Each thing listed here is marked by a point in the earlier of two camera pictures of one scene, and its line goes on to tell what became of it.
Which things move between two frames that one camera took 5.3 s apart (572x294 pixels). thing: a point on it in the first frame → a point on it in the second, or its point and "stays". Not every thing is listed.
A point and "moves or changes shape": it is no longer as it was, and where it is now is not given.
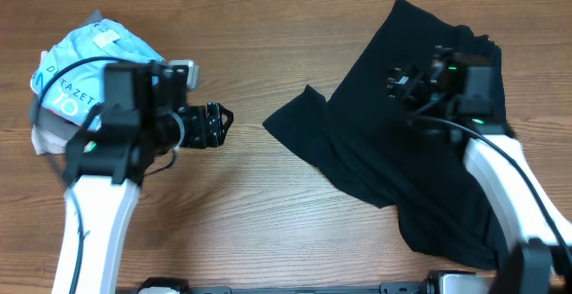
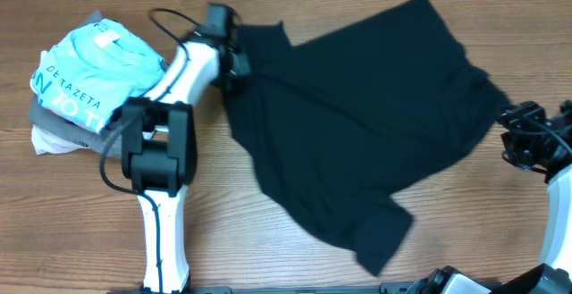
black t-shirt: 369,143 moves or changes shape
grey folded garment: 52,121 stays
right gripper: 416,79 → 519,158
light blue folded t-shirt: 76,91 stays
